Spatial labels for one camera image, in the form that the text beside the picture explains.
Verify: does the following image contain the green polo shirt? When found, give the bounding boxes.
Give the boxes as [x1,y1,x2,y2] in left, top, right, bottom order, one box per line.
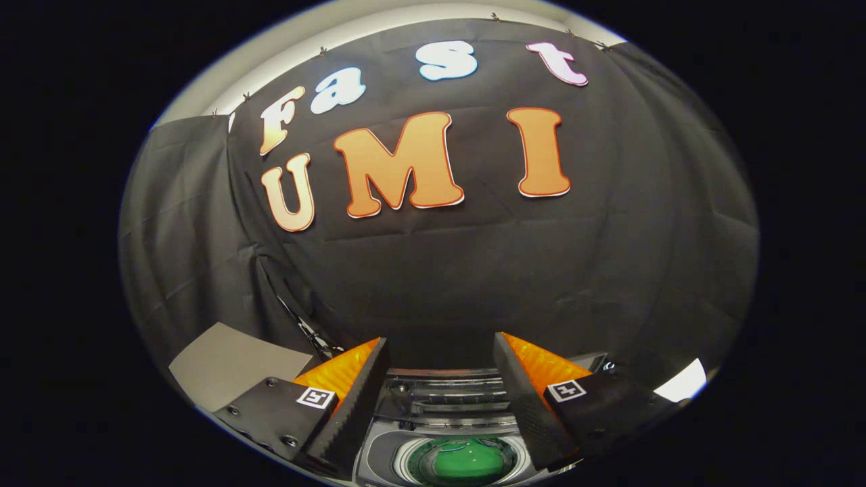
[423,440,516,486]

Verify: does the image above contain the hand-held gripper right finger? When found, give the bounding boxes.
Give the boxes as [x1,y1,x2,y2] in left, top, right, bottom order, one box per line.
[493,331,684,473]

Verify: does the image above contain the white side table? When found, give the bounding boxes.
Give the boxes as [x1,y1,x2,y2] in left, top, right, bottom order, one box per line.
[652,358,708,404]

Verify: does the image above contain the grey board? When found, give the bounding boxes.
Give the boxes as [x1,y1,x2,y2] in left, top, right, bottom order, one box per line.
[168,322,316,413]

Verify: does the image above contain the black backdrop cloth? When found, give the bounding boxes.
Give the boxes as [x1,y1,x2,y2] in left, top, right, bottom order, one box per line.
[118,19,760,390]

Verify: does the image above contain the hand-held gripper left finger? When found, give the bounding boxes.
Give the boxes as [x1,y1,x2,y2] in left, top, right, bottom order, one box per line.
[215,337,392,481]

